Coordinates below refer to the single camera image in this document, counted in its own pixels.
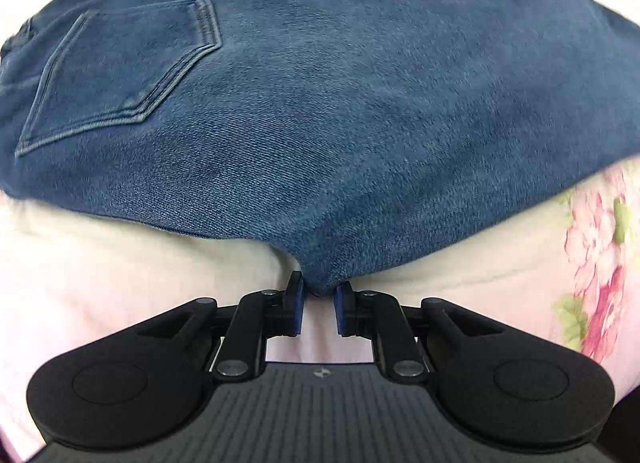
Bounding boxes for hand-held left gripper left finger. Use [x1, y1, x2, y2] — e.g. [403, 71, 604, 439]
[134, 270, 307, 380]

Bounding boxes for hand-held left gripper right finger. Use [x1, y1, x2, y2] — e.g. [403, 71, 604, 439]
[333, 282, 507, 379]

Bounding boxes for blue denim pants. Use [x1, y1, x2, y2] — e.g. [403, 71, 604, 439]
[0, 0, 640, 300]

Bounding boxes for pink floral bed sheet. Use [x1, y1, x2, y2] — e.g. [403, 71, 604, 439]
[0, 0, 640, 463]

